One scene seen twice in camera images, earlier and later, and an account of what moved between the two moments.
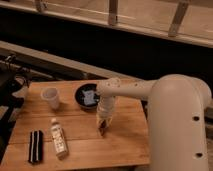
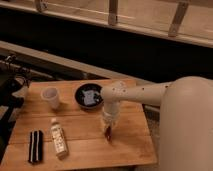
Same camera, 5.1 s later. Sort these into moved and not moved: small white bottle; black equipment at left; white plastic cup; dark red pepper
Moved: dark red pepper
Not moved: black equipment at left; white plastic cup; small white bottle
